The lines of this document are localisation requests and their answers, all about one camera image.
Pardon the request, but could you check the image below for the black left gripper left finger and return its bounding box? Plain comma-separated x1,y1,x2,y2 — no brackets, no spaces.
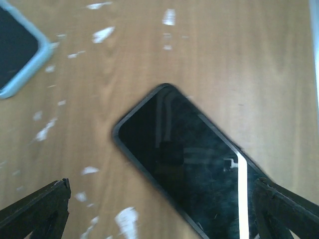
0,178,71,239

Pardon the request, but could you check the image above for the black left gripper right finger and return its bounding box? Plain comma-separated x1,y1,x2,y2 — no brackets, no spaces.
252,178,319,239

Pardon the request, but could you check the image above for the black phone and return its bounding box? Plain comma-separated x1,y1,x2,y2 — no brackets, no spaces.
113,83,265,239

